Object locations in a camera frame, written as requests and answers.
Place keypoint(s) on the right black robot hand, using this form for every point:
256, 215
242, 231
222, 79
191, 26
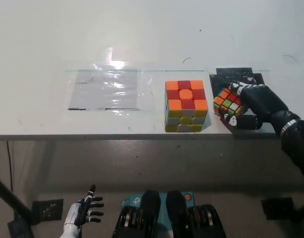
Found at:
263, 104

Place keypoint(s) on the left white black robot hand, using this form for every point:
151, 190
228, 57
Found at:
78, 210

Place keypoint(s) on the small studded multicolour puzzle cube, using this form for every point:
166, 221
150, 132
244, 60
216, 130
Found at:
226, 101

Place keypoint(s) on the large orange red puzzle cube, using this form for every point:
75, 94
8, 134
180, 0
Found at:
185, 104

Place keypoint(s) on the black tape patch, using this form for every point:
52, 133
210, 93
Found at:
221, 79

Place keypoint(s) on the black table foot plate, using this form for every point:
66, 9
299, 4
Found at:
19, 229

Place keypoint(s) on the black diagonal table leg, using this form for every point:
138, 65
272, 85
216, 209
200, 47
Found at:
8, 193

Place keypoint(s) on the clear glossy plastic sheet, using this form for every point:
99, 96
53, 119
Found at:
104, 89

